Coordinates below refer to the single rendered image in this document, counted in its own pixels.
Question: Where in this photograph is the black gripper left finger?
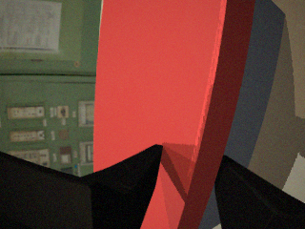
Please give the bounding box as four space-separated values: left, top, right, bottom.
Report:
0 144 163 229

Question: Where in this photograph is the grey open box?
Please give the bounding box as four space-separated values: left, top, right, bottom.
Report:
198 0 285 229

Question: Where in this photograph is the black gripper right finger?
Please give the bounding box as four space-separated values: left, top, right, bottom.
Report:
214 154 305 229

